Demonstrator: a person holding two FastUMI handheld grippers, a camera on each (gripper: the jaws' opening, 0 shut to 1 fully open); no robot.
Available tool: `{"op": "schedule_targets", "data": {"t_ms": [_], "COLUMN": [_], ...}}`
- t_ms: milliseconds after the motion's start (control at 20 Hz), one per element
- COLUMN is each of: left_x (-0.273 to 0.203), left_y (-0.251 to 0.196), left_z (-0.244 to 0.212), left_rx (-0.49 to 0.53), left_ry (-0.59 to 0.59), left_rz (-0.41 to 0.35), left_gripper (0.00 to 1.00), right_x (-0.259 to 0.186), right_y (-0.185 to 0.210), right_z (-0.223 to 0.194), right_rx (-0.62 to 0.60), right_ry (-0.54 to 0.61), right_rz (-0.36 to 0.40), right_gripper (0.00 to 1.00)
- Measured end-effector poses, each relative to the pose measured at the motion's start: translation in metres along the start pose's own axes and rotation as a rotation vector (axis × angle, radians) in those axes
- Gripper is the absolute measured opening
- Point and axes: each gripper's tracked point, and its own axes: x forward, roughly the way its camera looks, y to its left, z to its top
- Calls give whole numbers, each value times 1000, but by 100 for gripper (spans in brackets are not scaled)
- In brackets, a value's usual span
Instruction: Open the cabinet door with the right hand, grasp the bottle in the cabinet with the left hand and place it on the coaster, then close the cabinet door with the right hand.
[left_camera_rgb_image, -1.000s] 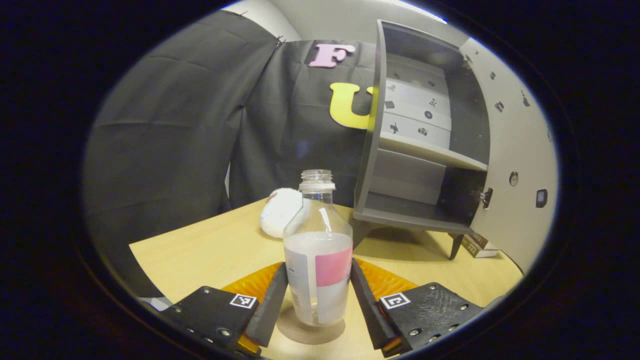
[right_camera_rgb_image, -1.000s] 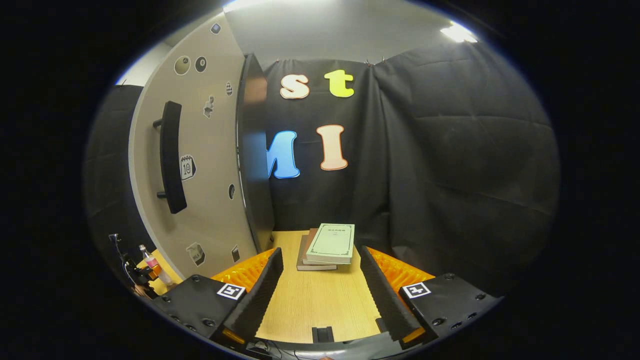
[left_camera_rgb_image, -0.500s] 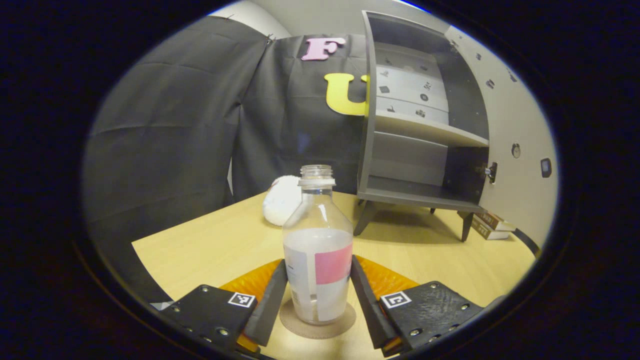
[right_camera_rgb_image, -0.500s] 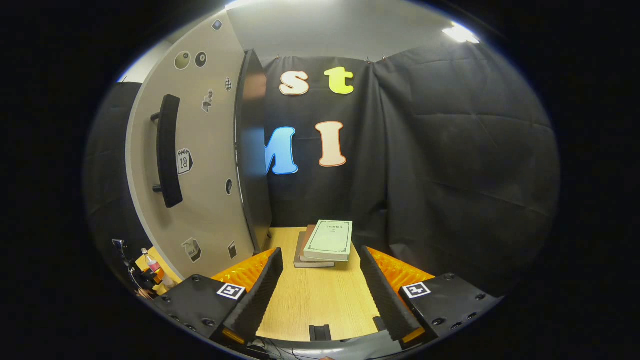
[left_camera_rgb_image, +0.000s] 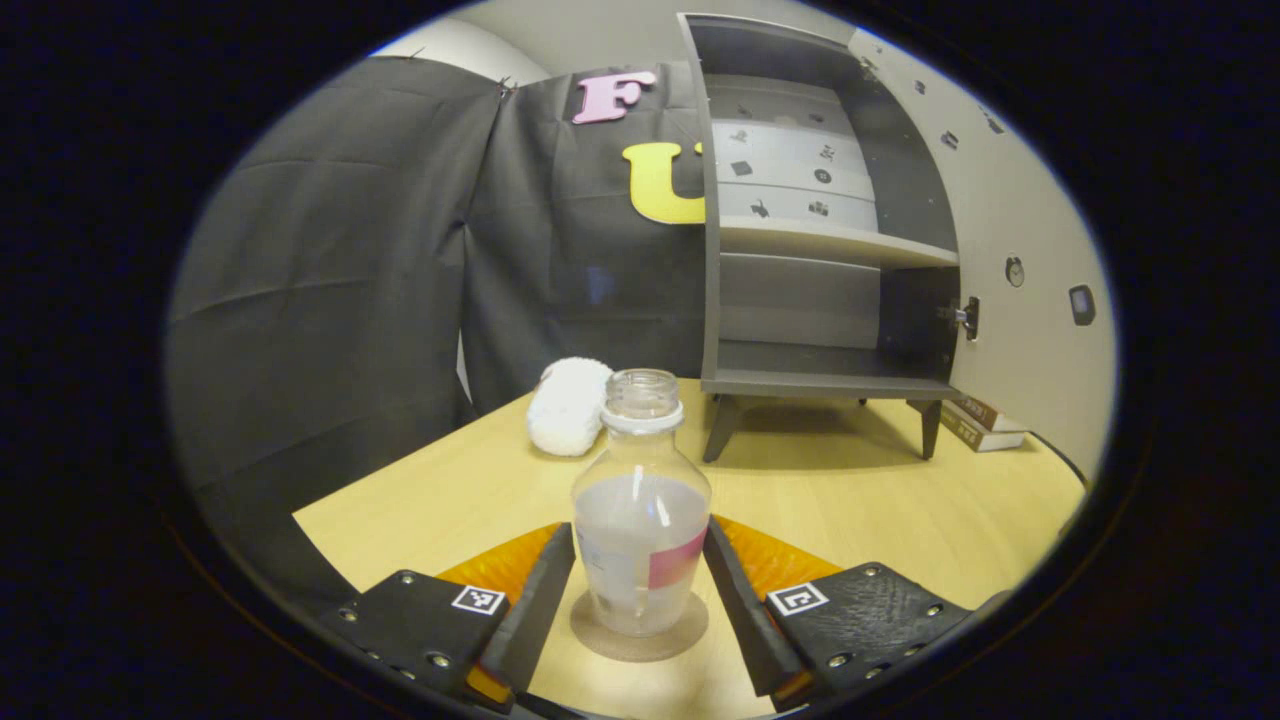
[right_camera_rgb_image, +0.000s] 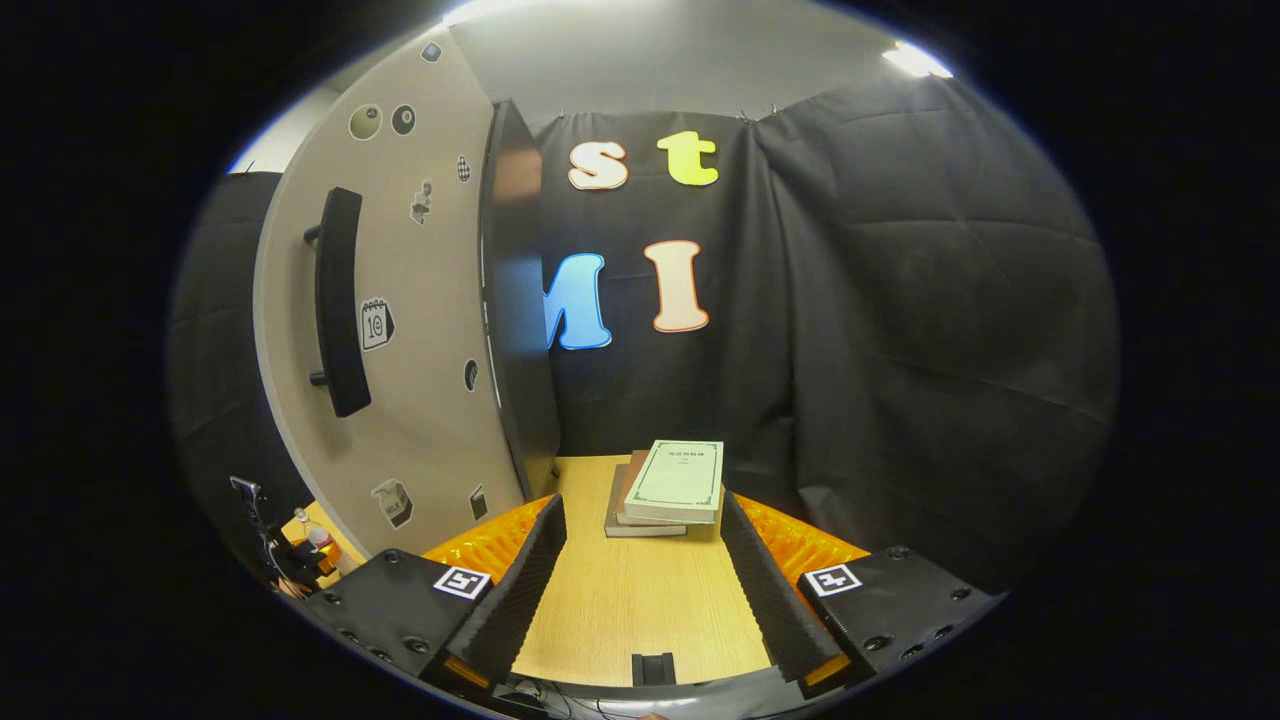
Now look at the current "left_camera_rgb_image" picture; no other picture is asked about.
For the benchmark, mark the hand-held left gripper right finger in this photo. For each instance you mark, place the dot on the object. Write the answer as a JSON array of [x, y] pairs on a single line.
[[745, 610]]

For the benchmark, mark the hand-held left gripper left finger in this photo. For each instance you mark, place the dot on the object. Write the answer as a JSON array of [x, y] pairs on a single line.
[[540, 610]]

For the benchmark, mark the round brown coaster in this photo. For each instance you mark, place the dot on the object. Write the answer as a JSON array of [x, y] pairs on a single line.
[[640, 647]]

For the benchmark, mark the clear plastic bottle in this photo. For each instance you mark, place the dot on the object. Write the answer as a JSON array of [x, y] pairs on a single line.
[[640, 520]]

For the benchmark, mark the dark grey cabinet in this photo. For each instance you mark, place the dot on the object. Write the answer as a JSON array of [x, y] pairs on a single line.
[[800, 300]]

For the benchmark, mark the white plush toy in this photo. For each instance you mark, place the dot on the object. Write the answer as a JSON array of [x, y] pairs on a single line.
[[568, 410]]

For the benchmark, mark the brown book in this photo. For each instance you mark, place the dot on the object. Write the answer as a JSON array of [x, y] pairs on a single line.
[[975, 437]]

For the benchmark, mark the black backdrop cloth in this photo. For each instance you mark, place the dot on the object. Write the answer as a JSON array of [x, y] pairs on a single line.
[[350, 300]]

